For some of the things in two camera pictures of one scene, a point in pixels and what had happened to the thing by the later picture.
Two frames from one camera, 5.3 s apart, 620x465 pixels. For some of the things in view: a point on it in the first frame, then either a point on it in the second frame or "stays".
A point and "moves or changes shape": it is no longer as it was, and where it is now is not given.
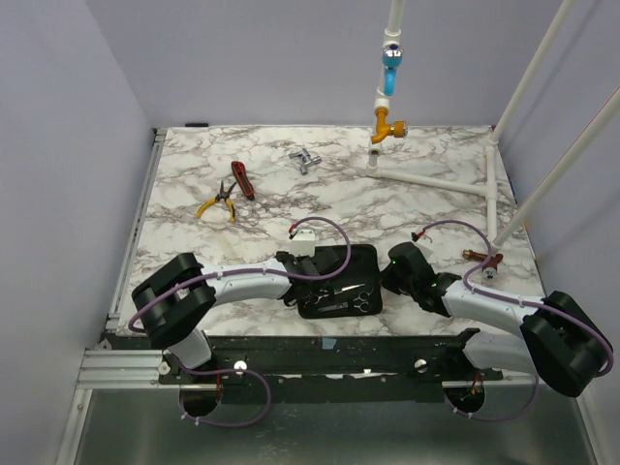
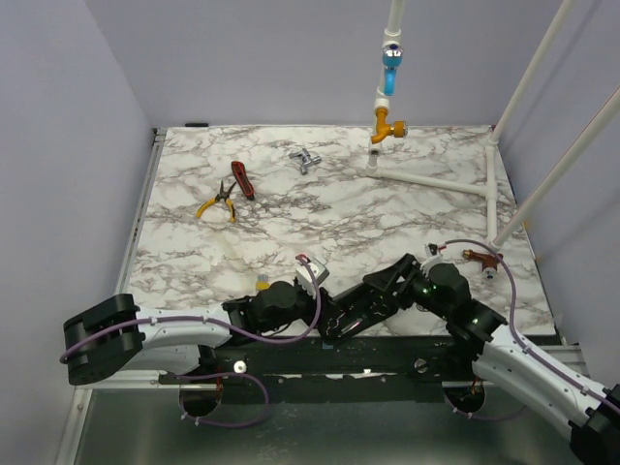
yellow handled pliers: [222, 196] stays
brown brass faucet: [489, 270] stays
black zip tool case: [356, 294] moves or changes shape
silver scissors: [315, 299] -> [334, 323]
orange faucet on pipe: [398, 128] stays
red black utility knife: [240, 173] stays
